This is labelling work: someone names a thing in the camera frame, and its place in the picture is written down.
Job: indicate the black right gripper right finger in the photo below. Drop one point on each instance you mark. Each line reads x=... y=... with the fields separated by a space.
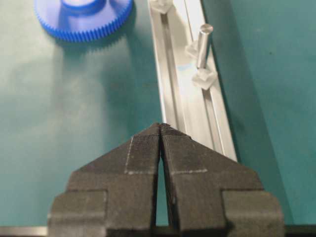
x=210 y=195

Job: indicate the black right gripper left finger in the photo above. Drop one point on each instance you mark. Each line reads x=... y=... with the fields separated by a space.
x=112 y=196

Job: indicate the large blue plastic gear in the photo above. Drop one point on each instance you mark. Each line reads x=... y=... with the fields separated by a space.
x=82 y=20

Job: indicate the upper steel shaft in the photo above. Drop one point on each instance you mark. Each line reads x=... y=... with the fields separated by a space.
x=202 y=44

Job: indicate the green table mat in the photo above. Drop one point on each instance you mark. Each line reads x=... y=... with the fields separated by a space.
x=65 y=104

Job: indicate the translucent plastic clip topmost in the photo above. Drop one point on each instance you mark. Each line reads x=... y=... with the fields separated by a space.
x=204 y=78

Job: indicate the aluminium extrusion rail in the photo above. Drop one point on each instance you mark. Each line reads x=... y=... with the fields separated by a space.
x=199 y=113

